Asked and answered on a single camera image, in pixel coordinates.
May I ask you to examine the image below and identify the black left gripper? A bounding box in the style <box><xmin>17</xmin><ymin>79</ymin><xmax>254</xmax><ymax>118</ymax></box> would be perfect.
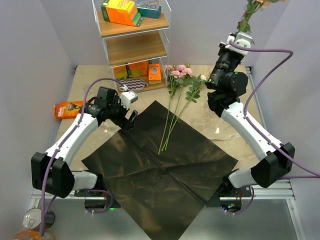
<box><xmin>107</xmin><ymin>95</ymin><xmax>138</xmax><ymax>131</ymax></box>

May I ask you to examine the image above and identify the peach rose stem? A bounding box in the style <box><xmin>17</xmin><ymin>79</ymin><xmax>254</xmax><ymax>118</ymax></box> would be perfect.
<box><xmin>236</xmin><ymin>0</ymin><xmax>288</xmax><ymax>34</ymax></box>

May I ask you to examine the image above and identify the pink artificial flower bouquet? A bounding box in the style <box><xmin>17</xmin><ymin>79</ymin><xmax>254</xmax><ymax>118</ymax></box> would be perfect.
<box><xmin>158</xmin><ymin>64</ymin><xmax>207</xmax><ymax>154</ymax></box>

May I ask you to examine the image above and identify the black wrapping paper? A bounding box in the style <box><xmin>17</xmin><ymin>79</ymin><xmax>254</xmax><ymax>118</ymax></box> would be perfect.
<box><xmin>82</xmin><ymin>101</ymin><xmax>237</xmax><ymax>240</ymax></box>

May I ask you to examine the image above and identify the cream printed ribbon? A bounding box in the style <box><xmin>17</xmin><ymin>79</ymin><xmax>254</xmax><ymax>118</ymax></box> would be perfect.
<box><xmin>208</xmin><ymin>127</ymin><xmax>241</xmax><ymax>142</ymax></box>

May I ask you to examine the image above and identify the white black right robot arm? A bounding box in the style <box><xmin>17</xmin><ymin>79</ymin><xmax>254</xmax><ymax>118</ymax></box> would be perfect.
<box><xmin>205</xmin><ymin>40</ymin><xmax>295</xmax><ymax>197</ymax></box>

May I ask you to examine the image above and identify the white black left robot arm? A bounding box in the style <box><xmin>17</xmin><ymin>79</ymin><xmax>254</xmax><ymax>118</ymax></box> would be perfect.
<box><xmin>31</xmin><ymin>87</ymin><xmax>138</xmax><ymax>198</ymax></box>

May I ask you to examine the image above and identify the orange sponge pack left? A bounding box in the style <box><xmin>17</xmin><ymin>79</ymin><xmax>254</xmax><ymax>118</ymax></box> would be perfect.
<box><xmin>113</xmin><ymin>65</ymin><xmax>128</xmax><ymax>80</ymax></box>

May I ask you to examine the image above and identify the orange sponge pack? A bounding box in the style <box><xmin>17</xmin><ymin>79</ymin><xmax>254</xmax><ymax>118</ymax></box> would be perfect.
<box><xmin>127</xmin><ymin>61</ymin><xmax>149</xmax><ymax>78</ymax></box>
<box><xmin>113</xmin><ymin>65</ymin><xmax>128</xmax><ymax>80</ymax></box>
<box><xmin>148</xmin><ymin>63</ymin><xmax>162</xmax><ymax>84</ymax></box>

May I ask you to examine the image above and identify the orange sponge pack middle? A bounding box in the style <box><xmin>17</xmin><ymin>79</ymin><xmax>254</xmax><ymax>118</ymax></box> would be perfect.
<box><xmin>127</xmin><ymin>61</ymin><xmax>149</xmax><ymax>78</ymax></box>

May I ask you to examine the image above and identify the orange sponge pack right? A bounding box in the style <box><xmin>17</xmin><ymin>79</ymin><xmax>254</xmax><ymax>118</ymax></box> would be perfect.
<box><xmin>148</xmin><ymin>63</ymin><xmax>162</xmax><ymax>84</ymax></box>

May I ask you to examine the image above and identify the orange razor package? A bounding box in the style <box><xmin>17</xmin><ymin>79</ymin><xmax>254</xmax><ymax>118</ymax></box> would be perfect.
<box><xmin>54</xmin><ymin>101</ymin><xmax>83</xmax><ymax>121</ymax></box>

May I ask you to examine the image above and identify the teal box top shelf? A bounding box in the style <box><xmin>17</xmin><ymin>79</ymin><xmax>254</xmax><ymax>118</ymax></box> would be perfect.
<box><xmin>135</xmin><ymin>1</ymin><xmax>162</xmax><ymax>19</ymax></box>

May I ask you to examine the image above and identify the orange sponge box top shelf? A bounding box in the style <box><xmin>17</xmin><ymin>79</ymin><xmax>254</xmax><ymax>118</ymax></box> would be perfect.
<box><xmin>100</xmin><ymin>0</ymin><xmax>144</xmax><ymax>27</ymax></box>

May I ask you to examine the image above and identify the metal tin can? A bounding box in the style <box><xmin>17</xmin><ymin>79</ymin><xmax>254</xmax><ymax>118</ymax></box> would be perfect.
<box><xmin>22</xmin><ymin>208</ymin><xmax>56</xmax><ymax>232</ymax></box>

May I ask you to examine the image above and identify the orange plastic container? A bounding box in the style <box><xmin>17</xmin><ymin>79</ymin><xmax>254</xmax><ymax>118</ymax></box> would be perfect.
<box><xmin>13</xmin><ymin>230</ymin><xmax>56</xmax><ymax>240</ymax></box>

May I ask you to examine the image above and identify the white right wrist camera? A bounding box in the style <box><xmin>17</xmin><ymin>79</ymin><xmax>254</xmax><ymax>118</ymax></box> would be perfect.
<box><xmin>225</xmin><ymin>31</ymin><xmax>253</xmax><ymax>56</ymax></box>

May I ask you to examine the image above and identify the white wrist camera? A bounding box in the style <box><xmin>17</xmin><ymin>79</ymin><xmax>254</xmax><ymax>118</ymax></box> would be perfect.
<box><xmin>225</xmin><ymin>31</ymin><xmax>253</xmax><ymax>56</ymax></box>
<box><xmin>119</xmin><ymin>91</ymin><xmax>138</xmax><ymax>110</ymax></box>

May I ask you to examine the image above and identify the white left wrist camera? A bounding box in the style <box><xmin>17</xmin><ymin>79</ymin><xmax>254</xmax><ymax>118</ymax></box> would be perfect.
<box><xmin>119</xmin><ymin>91</ymin><xmax>138</xmax><ymax>110</ymax></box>

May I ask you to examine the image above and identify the white wire wooden shelf rack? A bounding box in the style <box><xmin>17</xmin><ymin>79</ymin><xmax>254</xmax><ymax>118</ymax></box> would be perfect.
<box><xmin>92</xmin><ymin>0</ymin><xmax>172</xmax><ymax>92</ymax></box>

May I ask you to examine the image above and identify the aluminium rail frame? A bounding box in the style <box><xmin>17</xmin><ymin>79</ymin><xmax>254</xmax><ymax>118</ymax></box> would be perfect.
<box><xmin>29</xmin><ymin>65</ymin><xmax>306</xmax><ymax>240</ymax></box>

